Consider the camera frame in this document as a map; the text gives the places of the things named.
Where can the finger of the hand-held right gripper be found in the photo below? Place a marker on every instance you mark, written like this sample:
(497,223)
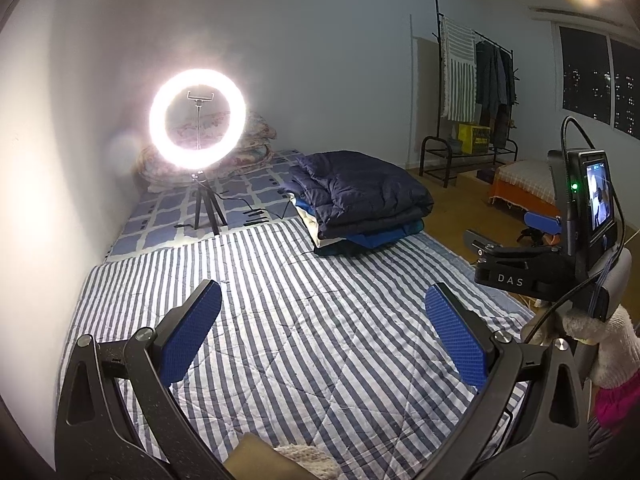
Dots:
(542,222)
(482,242)

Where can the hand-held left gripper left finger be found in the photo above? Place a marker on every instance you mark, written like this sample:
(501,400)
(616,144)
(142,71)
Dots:
(192,332)

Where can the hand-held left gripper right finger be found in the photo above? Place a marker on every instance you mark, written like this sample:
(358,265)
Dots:
(457,332)

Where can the dark navy duvet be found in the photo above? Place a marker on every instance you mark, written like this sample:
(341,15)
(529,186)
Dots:
(350,185)

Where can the person's right forearm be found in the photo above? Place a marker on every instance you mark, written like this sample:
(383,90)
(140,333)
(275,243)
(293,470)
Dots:
(620,407)

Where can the black clothes rack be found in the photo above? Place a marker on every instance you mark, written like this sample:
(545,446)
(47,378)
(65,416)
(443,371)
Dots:
(430,145)

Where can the dark hanging clothes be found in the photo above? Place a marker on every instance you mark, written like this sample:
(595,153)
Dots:
(495,80)

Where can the person's right hand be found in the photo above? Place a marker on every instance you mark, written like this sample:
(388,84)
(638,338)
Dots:
(615,350)

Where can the small bed with orange skirt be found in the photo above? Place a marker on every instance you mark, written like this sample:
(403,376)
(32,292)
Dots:
(525,180)

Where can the yellow box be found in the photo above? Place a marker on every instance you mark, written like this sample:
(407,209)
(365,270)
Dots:
(475,137)

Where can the blue and white jacket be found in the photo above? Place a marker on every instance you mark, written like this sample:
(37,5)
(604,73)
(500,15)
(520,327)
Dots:
(375,240)

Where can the striped blanket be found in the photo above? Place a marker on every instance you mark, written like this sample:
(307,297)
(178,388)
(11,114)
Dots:
(310,320)

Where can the blue checkered bed sheet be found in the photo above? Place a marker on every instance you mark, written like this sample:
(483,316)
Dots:
(150,220)

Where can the black tripod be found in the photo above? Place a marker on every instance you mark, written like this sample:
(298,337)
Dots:
(205,200)

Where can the window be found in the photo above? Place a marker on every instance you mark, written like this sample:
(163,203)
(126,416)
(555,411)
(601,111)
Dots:
(585,75)

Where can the tan cloth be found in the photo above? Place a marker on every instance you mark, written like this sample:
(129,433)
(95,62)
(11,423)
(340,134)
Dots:
(255,457)

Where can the striped hanging towel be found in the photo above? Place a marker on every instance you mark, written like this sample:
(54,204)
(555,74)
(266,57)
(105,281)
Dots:
(457,70)

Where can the cream knit cloth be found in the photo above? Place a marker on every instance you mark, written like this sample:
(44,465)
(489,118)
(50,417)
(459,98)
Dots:
(315,462)

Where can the folded floral quilts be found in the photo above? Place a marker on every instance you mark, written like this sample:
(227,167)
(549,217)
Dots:
(255,130)

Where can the white curtain rail box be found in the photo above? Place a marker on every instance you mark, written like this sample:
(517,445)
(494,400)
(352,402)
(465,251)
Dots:
(575,15)

